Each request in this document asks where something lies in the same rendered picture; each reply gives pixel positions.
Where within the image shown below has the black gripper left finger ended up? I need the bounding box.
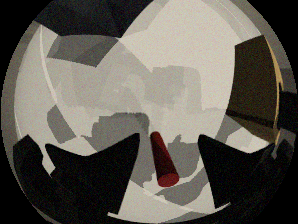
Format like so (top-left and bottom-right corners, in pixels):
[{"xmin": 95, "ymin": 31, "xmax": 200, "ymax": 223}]
[{"xmin": 45, "ymin": 133, "xmax": 140, "ymax": 214}]

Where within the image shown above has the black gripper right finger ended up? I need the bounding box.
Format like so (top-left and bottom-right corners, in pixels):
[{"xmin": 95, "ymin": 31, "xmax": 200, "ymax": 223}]
[{"xmin": 197, "ymin": 135, "xmax": 275, "ymax": 209}]

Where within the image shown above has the dark red peg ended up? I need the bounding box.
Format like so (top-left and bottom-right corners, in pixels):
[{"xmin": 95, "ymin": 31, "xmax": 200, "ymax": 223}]
[{"xmin": 149, "ymin": 132, "xmax": 180, "ymax": 188}]

